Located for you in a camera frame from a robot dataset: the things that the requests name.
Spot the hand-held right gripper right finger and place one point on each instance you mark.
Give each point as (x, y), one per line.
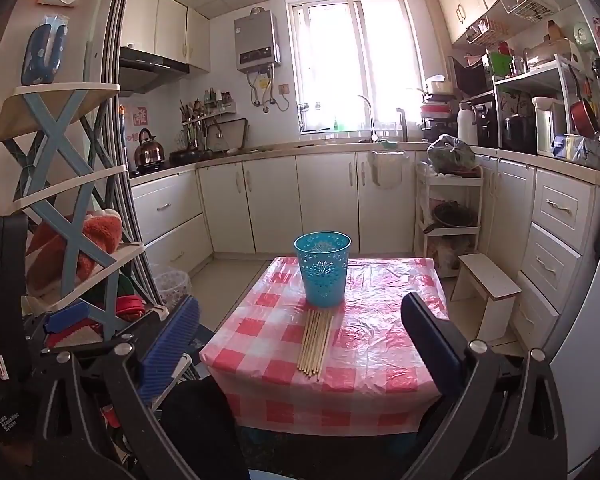
(427, 337)

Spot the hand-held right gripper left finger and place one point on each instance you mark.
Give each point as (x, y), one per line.
(170, 345)

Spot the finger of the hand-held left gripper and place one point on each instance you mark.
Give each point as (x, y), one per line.
(65, 317)

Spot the bundle of wooden chopsticks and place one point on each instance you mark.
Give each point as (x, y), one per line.
(314, 345)

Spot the blue perforated plastic basket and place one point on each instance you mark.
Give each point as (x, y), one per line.
(322, 280)

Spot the pink checked plastic tablecloth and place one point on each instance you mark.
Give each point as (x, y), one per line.
(380, 360)

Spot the white wooden step stool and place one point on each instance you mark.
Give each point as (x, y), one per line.
(485, 272)

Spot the red plush toy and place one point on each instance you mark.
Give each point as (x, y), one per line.
(100, 235)

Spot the black pot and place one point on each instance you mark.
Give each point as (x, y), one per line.
(452, 215)

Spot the cream drawer base cabinet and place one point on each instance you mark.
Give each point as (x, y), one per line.
(165, 210)

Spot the white storage trolley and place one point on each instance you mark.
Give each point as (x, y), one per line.
(449, 180)

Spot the cream side base cabinets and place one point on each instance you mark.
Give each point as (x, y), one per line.
(555, 240)

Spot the white hanging waste bin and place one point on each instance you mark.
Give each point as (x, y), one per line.
(390, 172)

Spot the cream door base cabinets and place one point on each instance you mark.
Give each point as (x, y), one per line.
(325, 200)

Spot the green vegetable bag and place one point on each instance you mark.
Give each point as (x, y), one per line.
(452, 155)

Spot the steel whistling kettle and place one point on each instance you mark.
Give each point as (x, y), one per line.
(150, 152)

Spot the black wok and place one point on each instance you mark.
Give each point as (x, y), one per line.
(185, 154)

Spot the white thermos jug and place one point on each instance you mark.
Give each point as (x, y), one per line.
(467, 127)

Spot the black tap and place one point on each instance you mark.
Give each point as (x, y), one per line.
(403, 125)

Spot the dark framed tray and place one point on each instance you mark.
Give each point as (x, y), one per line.
(230, 135)

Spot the chrome sink faucet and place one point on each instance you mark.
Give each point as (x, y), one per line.
(372, 120)

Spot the black rice cooker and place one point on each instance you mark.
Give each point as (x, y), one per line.
(519, 132)

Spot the blue plastic pouch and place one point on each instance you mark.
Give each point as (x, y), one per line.
(40, 55)

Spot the stacked food containers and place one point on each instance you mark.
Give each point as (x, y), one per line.
(436, 110)

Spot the blue and silver bag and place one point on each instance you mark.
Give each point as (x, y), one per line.
(580, 150)

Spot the white electric water boiler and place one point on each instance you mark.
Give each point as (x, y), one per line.
(547, 125)

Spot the black range hood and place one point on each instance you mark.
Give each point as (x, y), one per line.
(145, 67)

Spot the black microwave oven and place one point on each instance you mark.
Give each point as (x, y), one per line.
(472, 77)

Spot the red saucepan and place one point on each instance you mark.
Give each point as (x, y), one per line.
(582, 117)

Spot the white counter shelf rack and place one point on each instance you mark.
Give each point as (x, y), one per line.
(530, 76)

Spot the kitchen window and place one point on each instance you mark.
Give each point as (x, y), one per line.
(355, 60)

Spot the blue cross-frame shelf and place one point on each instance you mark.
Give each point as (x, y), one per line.
(55, 130)

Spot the grey sliding door frame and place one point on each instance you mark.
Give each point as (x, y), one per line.
(115, 135)

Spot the red wall sticker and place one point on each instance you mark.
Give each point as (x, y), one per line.
(139, 117)

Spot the wall utensil rack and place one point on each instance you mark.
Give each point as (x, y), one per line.
(205, 115)

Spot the grey wall water heater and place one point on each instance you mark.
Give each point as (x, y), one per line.
(257, 40)

